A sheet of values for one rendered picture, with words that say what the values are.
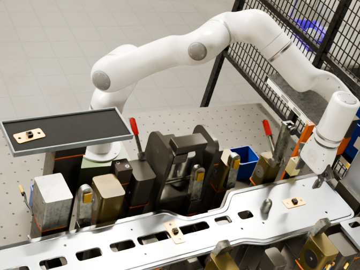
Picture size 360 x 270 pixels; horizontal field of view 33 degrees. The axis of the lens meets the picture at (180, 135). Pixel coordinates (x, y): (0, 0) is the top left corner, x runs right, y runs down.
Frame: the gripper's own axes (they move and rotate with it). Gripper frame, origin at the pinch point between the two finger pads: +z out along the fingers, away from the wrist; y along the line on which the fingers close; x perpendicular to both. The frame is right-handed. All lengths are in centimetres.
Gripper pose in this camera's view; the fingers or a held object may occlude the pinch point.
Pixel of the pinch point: (308, 175)
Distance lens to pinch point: 201.5
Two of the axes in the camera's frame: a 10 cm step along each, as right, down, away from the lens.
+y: 4.6, 6.4, -6.2
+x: 8.5, -1.4, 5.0
